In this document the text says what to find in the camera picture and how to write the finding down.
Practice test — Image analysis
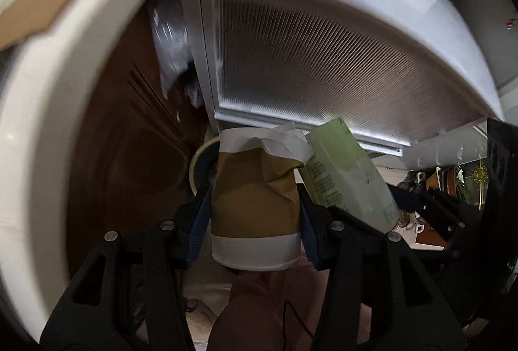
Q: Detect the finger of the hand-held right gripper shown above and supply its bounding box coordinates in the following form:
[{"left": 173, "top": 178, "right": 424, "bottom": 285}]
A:
[
  {"left": 390, "top": 186, "right": 484, "bottom": 221},
  {"left": 421, "top": 211, "right": 460, "bottom": 245}
]

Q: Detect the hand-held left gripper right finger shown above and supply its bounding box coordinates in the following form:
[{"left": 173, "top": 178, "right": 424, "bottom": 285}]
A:
[{"left": 297, "top": 190, "right": 470, "bottom": 351}]

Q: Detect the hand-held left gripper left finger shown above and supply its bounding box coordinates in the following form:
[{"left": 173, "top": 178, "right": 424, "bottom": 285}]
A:
[{"left": 38, "top": 184, "right": 215, "bottom": 351}]

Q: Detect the brown and white paper cup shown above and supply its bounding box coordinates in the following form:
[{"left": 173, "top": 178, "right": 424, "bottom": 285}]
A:
[{"left": 210, "top": 126, "right": 315, "bottom": 273}]

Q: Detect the pale yellow waste bin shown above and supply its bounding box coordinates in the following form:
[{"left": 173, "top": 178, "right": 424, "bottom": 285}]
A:
[{"left": 189, "top": 137, "right": 222, "bottom": 196}]

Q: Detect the green carton box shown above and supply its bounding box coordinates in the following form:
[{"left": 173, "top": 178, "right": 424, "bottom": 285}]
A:
[{"left": 298, "top": 117, "right": 402, "bottom": 234}]

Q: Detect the green leafy plant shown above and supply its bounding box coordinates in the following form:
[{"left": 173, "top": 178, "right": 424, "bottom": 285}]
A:
[{"left": 455, "top": 163, "right": 488, "bottom": 210}]

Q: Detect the person's pink trouser leg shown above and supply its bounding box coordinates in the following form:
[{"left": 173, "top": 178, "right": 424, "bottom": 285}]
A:
[{"left": 208, "top": 266, "right": 373, "bottom": 351}]

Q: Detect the wooden cabinet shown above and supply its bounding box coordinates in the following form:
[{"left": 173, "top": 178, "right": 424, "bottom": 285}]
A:
[{"left": 67, "top": 0, "right": 221, "bottom": 279}]

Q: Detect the white framed ribbed glass door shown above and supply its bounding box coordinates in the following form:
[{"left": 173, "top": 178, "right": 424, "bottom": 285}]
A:
[{"left": 146, "top": 0, "right": 504, "bottom": 158}]

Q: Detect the clear plastic bag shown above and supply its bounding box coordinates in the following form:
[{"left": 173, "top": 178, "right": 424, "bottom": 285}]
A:
[{"left": 148, "top": 0, "right": 195, "bottom": 101}]

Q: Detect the thin black cable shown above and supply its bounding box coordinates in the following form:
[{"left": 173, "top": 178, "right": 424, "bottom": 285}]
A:
[{"left": 281, "top": 298, "right": 318, "bottom": 351}]

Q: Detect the white door frame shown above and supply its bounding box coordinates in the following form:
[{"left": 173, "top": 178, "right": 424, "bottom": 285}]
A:
[{"left": 0, "top": 0, "right": 163, "bottom": 339}]

